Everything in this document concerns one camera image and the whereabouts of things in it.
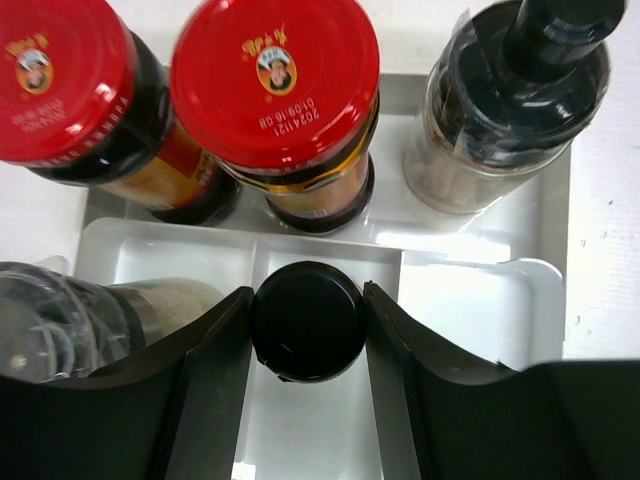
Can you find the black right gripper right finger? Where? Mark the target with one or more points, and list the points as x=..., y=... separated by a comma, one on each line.
x=442, y=412

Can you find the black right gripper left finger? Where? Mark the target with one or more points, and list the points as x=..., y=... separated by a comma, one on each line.
x=170, y=411

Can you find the small black-lid spice jar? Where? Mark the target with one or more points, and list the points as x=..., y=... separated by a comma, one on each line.
x=308, y=322

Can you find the red-lid sauce jar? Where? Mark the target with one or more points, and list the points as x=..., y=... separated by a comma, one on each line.
x=85, y=102
x=285, y=96

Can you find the black-top brown chunk grinder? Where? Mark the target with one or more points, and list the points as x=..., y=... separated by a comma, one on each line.
x=512, y=89

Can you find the white plastic organizer tray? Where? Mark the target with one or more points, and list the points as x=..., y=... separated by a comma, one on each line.
x=491, y=282

